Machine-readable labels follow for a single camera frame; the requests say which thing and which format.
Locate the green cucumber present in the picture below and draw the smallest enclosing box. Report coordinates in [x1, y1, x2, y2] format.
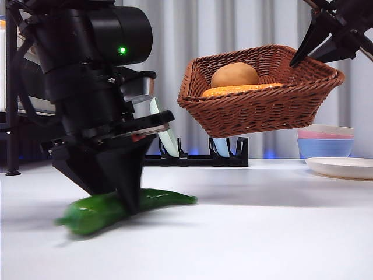
[54, 188, 198, 236]

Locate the brown potato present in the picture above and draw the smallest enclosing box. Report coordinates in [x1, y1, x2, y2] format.
[210, 62, 259, 88]

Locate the brown wicker basket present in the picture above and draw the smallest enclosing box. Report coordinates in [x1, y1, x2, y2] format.
[177, 44, 346, 138]

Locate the pale green plate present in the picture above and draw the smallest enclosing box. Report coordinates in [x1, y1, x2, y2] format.
[149, 97, 179, 158]

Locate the black dish rack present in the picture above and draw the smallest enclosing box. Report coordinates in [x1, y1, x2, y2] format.
[142, 136, 250, 167]

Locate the cream bowl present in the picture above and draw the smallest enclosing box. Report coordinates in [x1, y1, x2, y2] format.
[302, 124, 355, 137]

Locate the grey curtain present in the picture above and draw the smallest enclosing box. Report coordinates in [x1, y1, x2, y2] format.
[110, 0, 373, 160]

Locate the pink bowl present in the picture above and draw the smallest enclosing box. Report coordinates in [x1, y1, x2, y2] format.
[297, 130, 355, 140]

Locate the white toaster oven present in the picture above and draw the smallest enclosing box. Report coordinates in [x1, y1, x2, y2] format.
[0, 29, 56, 116]

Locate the blue bowl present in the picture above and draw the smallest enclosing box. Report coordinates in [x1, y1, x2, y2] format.
[297, 138, 355, 159]

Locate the light blue plate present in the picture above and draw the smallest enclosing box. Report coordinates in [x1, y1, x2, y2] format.
[212, 136, 231, 158]

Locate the cream flat plate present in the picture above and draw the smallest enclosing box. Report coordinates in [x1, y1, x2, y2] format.
[305, 157, 373, 180]

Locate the pale grey camera box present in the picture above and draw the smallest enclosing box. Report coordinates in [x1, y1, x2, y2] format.
[116, 69, 158, 120]

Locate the black metal shelf frame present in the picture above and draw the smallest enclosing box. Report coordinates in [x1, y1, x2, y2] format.
[0, 0, 64, 176]

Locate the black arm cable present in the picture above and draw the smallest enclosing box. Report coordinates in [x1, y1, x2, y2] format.
[16, 34, 64, 126]

